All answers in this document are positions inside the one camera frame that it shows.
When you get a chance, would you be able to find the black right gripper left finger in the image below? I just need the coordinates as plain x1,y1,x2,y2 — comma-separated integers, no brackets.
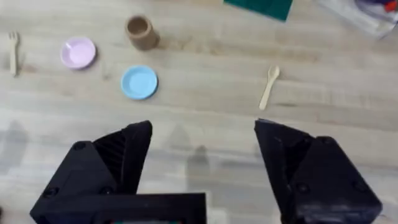
29,120,154,224

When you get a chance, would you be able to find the brown cup container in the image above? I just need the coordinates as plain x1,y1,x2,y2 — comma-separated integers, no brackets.
124,15,161,51

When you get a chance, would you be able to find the wooden fork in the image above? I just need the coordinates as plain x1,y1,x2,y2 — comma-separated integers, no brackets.
7,31,21,77

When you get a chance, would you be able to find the wooden spoon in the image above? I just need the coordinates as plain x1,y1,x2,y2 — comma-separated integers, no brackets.
258,65,280,111

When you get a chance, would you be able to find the clear plastic bag with items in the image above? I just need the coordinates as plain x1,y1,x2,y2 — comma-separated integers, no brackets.
317,0,398,40

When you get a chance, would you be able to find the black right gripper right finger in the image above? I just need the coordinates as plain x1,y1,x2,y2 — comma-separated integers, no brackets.
254,118,383,224

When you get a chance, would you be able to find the pink plate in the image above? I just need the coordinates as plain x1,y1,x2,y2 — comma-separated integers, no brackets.
60,36,97,70

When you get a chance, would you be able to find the green board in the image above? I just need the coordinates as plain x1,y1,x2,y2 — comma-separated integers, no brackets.
223,0,294,22

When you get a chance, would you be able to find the blue plate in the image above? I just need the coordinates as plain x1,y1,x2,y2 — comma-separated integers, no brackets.
120,65,159,100

